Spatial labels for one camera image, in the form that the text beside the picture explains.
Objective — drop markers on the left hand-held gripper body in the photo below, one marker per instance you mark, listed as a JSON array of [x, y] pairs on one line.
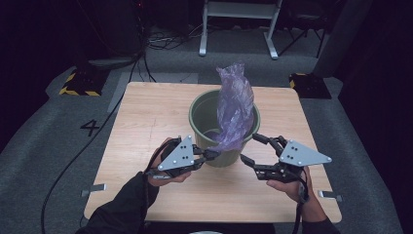
[[178, 156]]

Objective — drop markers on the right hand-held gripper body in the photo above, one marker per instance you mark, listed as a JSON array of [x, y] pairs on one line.
[[300, 156]]

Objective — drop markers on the green plastic bin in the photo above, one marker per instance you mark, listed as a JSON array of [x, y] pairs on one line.
[[203, 113]]

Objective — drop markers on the purple plastic bag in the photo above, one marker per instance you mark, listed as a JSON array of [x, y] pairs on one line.
[[235, 107]]

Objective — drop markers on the person's left hand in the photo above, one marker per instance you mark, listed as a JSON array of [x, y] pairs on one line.
[[157, 156]]

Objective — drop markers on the person's right hand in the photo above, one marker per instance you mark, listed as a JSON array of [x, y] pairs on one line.
[[305, 198]]

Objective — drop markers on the black yellow striped base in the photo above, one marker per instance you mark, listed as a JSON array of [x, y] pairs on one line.
[[310, 86], [84, 83]]

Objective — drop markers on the black tripod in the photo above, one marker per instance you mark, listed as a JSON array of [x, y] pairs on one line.
[[305, 19]]

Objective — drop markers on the grey pillar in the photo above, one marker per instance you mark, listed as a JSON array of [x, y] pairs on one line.
[[344, 35]]

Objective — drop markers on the white metal stand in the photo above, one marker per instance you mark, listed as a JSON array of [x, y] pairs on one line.
[[240, 9]]

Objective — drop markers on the metal table bracket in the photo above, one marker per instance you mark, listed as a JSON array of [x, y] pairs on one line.
[[329, 195], [95, 188]]

